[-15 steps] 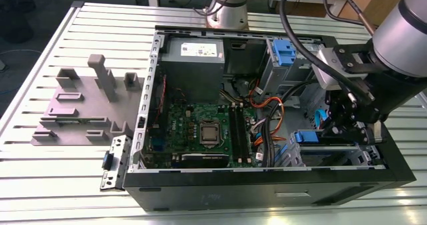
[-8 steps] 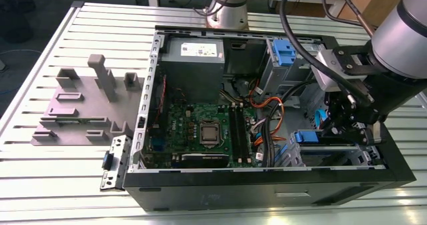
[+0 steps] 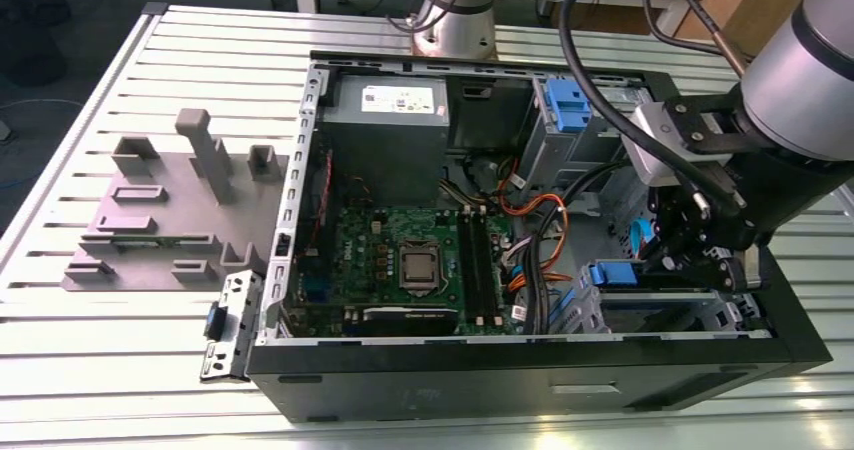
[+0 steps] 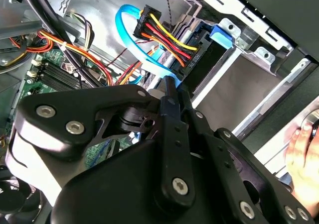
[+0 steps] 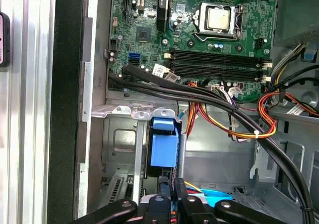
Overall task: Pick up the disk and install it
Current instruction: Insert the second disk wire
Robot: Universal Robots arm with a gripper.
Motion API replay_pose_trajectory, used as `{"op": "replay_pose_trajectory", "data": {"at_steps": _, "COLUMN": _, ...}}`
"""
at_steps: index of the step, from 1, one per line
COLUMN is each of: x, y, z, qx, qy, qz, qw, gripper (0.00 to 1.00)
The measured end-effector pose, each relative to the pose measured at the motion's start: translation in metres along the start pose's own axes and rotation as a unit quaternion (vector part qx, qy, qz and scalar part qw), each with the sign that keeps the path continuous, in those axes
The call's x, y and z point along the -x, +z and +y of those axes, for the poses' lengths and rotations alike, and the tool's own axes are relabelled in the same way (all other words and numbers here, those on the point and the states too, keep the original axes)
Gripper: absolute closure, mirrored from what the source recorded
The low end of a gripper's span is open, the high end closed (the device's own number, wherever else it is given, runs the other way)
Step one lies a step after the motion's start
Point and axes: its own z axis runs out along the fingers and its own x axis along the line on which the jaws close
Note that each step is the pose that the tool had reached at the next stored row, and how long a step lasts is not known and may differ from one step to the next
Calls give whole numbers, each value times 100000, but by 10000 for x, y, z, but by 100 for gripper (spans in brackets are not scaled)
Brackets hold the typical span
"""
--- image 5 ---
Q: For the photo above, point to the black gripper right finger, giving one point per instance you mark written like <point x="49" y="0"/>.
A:
<point x="194" y="211"/>

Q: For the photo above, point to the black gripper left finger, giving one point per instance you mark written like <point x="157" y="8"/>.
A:
<point x="157" y="211"/>

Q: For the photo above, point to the hard disk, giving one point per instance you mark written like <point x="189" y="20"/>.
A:
<point x="164" y="151"/>

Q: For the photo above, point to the metal disk bay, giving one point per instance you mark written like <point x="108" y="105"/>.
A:
<point x="138" y="159"/>

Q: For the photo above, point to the black RAM slot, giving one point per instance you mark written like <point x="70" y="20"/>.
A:
<point x="219" y="53"/>
<point x="219" y="67"/>
<point x="219" y="74"/>
<point x="219" y="59"/>

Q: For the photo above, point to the blue board port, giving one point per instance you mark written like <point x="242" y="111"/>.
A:
<point x="134" y="57"/>

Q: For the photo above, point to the black PC case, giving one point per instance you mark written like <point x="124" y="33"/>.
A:
<point x="64" y="84"/>

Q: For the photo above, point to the black square chip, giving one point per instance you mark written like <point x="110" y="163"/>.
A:
<point x="143" y="34"/>

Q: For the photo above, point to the silver CPU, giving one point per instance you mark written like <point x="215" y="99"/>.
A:
<point x="219" y="19"/>

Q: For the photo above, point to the CPU socket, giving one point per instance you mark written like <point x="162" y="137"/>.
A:
<point x="238" y="20"/>

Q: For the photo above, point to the black graphics card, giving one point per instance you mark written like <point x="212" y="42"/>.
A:
<point x="163" y="15"/>

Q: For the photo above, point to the green motherboard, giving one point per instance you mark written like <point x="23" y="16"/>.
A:
<point x="251" y="17"/>

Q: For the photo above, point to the grey power supply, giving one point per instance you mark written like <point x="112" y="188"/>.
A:
<point x="296" y="10"/>

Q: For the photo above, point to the black device with pink label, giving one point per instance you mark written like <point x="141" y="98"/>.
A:
<point x="6" y="34"/>

